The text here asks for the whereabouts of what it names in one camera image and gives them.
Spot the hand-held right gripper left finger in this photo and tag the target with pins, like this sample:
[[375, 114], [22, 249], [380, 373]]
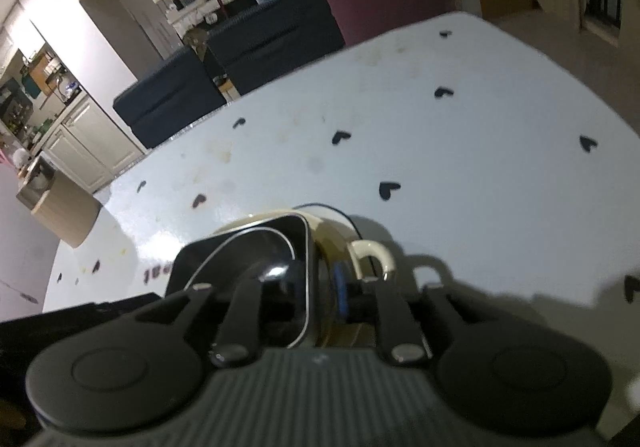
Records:
[[240, 322]]

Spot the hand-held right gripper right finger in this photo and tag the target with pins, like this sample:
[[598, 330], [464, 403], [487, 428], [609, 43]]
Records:
[[341, 292]]

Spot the white kitchen cabinet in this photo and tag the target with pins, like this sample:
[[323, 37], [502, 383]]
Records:
[[85, 147]]

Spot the beige electric kettle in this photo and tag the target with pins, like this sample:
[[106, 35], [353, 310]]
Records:
[[62, 209]]

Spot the square steel container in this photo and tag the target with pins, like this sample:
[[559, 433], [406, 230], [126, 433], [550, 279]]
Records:
[[280, 297]]

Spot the scattered black heart stickers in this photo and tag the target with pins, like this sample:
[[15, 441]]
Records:
[[389, 189]]

